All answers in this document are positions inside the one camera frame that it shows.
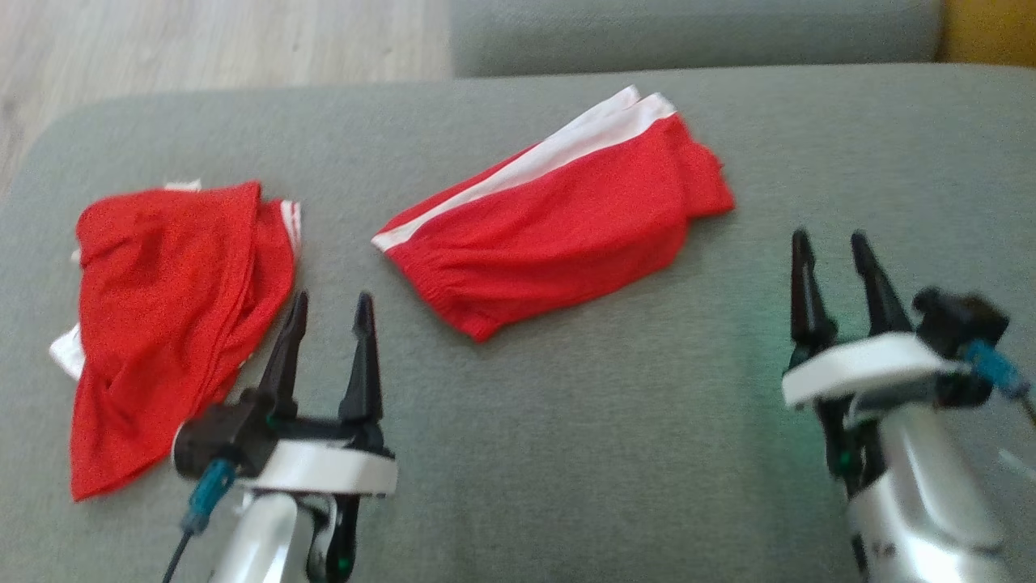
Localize grey sofa back cushion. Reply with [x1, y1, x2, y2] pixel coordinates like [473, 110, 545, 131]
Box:
[449, 0, 945, 79]

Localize red jersey with white sleeves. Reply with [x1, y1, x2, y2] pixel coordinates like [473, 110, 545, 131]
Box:
[49, 179, 303, 503]

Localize red shorts with white stripe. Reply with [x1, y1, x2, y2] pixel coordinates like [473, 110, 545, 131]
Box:
[372, 85, 737, 343]

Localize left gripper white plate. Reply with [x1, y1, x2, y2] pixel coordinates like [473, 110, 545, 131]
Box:
[243, 291, 398, 583]

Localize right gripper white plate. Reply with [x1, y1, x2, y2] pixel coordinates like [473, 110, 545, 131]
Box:
[783, 229, 969, 495]

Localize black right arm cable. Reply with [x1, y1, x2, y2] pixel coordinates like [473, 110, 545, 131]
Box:
[963, 340, 1036, 426]

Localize grey sofa seat cushion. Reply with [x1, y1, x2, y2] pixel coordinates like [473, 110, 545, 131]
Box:
[0, 63, 1036, 583]

